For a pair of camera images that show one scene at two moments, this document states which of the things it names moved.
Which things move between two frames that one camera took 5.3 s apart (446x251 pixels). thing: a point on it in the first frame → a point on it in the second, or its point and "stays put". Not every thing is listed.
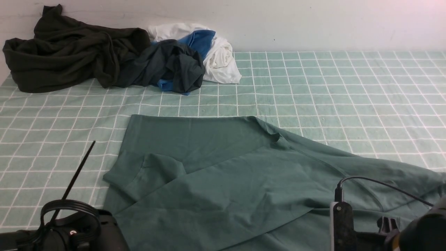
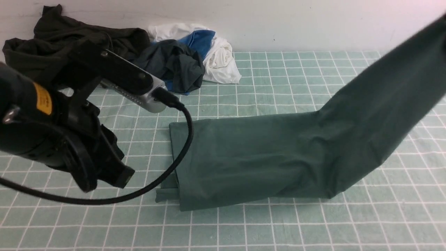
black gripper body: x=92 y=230 → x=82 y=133
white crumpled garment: x=220 y=66 stays put
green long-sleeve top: x=197 y=182 → x=311 y=155
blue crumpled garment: x=199 y=40 stays put
